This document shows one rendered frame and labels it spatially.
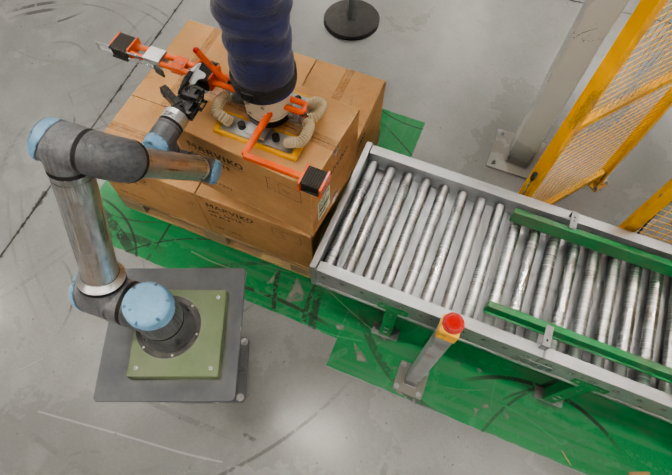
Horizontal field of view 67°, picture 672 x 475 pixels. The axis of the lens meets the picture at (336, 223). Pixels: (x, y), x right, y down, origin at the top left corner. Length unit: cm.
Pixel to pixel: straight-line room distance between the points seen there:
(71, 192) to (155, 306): 46
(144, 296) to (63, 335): 136
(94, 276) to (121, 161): 48
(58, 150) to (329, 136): 95
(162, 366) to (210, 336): 19
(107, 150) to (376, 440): 185
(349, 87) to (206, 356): 157
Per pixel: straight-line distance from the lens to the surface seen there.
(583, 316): 240
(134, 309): 173
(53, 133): 142
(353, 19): 391
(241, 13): 150
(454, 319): 169
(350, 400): 265
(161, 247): 303
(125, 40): 218
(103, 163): 136
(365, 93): 276
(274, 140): 189
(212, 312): 195
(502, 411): 276
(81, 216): 155
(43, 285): 321
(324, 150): 190
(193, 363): 192
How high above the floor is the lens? 263
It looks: 63 degrees down
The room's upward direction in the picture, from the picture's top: straight up
